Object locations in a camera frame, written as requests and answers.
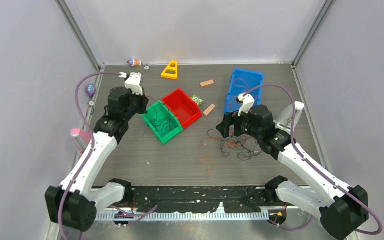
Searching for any wooden block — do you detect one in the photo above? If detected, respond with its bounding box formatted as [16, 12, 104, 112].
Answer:
[200, 79, 215, 88]
[203, 103, 216, 116]

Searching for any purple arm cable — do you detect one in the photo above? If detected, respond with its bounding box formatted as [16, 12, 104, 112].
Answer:
[57, 72, 160, 240]
[243, 83, 384, 236]

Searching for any wooden block near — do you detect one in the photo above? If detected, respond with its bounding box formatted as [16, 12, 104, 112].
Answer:
[203, 103, 216, 116]

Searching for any purple round toy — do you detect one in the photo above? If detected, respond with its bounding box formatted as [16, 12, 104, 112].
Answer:
[86, 83, 97, 97]

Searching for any green small toy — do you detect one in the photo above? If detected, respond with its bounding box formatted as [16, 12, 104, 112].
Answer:
[190, 94, 205, 107]

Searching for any red plastic bin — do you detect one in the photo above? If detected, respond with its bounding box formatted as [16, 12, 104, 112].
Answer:
[161, 88, 202, 129]

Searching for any purple wire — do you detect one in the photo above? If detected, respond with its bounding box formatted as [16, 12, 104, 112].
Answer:
[220, 132, 264, 162]

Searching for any orange wire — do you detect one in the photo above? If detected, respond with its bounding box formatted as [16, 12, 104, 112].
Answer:
[195, 134, 246, 180]
[227, 76, 260, 115]

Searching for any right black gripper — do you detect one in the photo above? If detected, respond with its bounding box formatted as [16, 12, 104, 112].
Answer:
[216, 105, 262, 140]

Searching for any yellow triangle block far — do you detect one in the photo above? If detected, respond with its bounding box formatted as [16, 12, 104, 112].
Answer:
[160, 60, 179, 80]

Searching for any small figurine toy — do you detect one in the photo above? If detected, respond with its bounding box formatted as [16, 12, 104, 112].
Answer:
[126, 58, 142, 67]

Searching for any green plastic bin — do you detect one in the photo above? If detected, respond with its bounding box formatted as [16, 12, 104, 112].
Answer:
[141, 101, 183, 145]

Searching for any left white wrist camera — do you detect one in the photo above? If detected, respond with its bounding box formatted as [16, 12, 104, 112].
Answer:
[118, 72, 144, 96]

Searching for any blue plastic bin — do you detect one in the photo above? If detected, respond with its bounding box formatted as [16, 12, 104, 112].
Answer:
[224, 68, 265, 113]

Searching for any wooden block far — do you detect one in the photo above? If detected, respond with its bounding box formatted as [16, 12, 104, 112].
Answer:
[200, 79, 215, 88]

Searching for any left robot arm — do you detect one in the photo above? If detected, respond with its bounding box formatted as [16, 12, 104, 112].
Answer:
[45, 86, 149, 232]

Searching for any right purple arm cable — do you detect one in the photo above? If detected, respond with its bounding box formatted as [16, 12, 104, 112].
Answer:
[243, 83, 384, 236]

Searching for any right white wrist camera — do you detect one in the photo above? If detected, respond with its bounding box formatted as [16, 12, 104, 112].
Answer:
[236, 92, 255, 117]

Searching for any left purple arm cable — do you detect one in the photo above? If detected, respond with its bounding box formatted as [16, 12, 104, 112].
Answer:
[57, 72, 160, 240]

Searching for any white tape dispenser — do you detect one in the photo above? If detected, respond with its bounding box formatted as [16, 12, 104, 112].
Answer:
[274, 101, 305, 134]

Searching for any pink tape dispenser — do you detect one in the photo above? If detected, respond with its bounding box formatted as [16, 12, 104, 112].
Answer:
[70, 128, 93, 156]

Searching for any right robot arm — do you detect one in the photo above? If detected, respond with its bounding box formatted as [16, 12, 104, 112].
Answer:
[216, 105, 369, 240]

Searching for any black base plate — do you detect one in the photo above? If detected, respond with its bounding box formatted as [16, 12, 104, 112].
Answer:
[110, 185, 293, 214]

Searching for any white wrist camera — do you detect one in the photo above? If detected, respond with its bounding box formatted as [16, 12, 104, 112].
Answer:
[118, 72, 144, 96]
[236, 92, 255, 117]

